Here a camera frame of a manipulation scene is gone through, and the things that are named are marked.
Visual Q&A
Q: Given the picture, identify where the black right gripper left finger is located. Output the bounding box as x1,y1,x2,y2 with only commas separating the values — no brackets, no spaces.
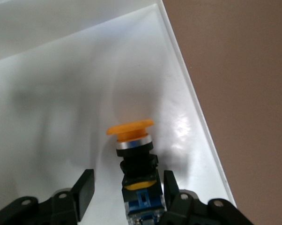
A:
0,168,96,225

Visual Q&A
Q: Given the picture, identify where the white drawer holding button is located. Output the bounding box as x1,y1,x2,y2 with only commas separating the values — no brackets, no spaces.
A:
0,0,238,225

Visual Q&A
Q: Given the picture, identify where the orange push button switch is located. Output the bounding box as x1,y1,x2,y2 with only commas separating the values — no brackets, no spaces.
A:
105,119,167,225

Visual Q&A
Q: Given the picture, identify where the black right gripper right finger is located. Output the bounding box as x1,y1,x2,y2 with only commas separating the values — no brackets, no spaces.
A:
159,170,252,225

